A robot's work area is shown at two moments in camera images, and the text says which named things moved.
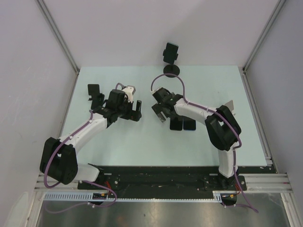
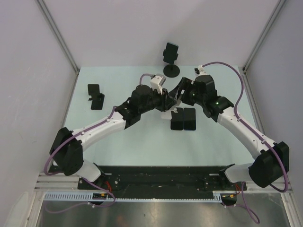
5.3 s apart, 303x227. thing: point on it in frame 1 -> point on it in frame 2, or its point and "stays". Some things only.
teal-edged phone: [170, 52] stays
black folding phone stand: [97, 98] stays
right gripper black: [158, 108] -> [186, 84]
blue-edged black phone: [189, 124] stays
